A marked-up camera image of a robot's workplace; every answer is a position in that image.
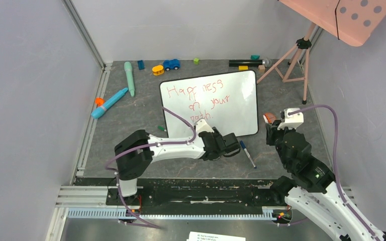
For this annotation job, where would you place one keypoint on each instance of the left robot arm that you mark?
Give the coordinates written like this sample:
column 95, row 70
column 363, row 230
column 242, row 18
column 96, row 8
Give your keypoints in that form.
column 134, row 154

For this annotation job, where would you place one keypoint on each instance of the black toy microphone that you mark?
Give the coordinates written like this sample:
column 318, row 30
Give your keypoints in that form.
column 250, row 63

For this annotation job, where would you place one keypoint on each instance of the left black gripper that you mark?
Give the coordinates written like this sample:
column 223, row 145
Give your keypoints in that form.
column 216, row 134

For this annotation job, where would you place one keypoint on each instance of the blue whiteboard marker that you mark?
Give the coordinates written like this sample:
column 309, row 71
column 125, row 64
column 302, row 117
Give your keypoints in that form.
column 242, row 144

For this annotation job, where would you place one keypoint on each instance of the tan wooden cube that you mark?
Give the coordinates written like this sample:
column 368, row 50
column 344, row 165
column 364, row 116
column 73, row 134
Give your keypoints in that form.
column 261, row 68

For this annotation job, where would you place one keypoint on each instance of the white whiteboard black frame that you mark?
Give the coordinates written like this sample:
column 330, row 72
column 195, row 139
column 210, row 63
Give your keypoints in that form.
column 227, row 101

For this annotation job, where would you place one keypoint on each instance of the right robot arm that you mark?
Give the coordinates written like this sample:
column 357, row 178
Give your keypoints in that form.
column 312, row 189

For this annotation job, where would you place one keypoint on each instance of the pink tripod stand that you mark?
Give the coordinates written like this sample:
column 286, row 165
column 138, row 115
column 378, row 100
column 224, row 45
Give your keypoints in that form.
column 302, row 46

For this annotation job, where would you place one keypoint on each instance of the white cable duct strip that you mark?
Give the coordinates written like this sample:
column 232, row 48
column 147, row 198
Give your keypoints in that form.
column 123, row 214

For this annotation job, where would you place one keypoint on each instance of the blue toy crayon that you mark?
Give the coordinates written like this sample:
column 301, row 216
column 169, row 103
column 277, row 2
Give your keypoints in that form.
column 100, row 110

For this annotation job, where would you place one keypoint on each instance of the yellow oval toy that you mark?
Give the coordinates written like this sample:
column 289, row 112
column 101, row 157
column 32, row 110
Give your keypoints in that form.
column 158, row 70

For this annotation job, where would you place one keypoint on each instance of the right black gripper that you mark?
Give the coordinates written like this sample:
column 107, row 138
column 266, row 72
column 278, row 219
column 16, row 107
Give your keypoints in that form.
column 274, row 132

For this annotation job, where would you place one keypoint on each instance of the dark blue block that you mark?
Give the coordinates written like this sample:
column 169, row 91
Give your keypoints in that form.
column 141, row 64

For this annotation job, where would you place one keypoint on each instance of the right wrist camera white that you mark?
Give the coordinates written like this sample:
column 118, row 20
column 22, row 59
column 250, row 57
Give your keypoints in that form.
column 291, row 118

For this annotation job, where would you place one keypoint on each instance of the mint toy crayon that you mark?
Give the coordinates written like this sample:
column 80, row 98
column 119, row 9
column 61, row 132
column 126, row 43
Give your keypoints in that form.
column 129, row 77

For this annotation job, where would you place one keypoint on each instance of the orange semicircle brick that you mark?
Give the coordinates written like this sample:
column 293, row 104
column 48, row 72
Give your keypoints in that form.
column 269, row 118

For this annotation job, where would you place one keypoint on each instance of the teal block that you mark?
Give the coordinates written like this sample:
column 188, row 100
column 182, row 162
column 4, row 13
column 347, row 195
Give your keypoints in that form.
column 254, row 57

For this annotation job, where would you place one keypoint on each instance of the blue toy car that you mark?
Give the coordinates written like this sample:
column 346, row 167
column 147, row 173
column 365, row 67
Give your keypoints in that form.
column 173, row 64

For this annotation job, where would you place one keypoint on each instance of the white printed paper sheet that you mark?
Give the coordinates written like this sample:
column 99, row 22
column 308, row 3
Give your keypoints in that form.
column 200, row 236

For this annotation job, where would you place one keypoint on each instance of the orange small toy piece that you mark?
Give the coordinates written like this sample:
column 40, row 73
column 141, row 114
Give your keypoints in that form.
column 99, row 101

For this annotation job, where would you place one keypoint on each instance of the yellow rectangular block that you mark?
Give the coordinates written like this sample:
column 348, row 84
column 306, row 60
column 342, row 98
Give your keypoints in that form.
column 243, row 68

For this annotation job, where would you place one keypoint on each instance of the pink perforated board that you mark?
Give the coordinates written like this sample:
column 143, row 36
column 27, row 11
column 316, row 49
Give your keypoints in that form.
column 351, row 21

